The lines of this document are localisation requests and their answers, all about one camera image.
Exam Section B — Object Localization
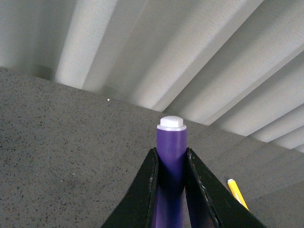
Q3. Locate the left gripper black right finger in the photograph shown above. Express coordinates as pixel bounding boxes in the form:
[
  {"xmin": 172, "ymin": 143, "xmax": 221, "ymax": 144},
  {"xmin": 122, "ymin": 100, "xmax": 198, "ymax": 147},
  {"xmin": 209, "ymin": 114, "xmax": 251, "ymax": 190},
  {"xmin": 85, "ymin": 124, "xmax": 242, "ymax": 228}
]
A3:
[{"xmin": 185, "ymin": 148, "xmax": 265, "ymax": 228}]

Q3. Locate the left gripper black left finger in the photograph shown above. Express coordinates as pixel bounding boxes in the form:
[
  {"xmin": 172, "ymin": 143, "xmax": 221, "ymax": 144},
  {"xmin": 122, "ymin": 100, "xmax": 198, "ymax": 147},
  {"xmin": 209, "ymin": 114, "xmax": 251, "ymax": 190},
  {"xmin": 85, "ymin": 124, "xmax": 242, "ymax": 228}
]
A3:
[{"xmin": 102, "ymin": 148, "xmax": 159, "ymax": 228}]

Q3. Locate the purple marker pen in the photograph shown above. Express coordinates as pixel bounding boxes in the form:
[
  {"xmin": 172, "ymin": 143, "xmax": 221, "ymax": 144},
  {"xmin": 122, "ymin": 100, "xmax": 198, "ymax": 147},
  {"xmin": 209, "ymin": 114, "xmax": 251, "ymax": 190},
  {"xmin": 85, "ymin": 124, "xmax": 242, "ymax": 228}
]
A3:
[{"xmin": 155, "ymin": 116, "xmax": 187, "ymax": 228}]

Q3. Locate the yellow highlighter pen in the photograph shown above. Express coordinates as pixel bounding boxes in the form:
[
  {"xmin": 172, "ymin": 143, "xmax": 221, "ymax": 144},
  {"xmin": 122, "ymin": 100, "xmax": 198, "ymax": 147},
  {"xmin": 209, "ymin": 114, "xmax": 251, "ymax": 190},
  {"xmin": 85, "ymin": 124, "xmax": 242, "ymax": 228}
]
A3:
[{"xmin": 227, "ymin": 179, "xmax": 249, "ymax": 211}]

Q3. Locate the white pleated curtain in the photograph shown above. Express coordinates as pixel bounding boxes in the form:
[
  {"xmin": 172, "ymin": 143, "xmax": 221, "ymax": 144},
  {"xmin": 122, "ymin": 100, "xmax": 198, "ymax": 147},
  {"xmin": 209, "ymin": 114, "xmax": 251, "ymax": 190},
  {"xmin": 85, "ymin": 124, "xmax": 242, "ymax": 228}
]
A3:
[{"xmin": 0, "ymin": 0, "xmax": 304, "ymax": 152}]

